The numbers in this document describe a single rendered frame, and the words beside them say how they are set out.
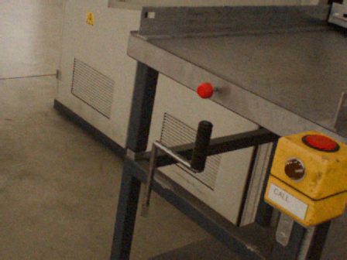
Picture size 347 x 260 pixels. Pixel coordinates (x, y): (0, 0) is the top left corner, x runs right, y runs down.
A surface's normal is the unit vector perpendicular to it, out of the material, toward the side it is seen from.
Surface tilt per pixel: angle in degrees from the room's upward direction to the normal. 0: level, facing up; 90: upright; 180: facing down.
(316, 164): 90
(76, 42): 90
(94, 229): 0
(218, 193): 90
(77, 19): 90
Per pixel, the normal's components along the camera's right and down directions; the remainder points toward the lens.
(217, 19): 0.62, 0.39
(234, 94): -0.76, 0.13
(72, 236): 0.16, -0.91
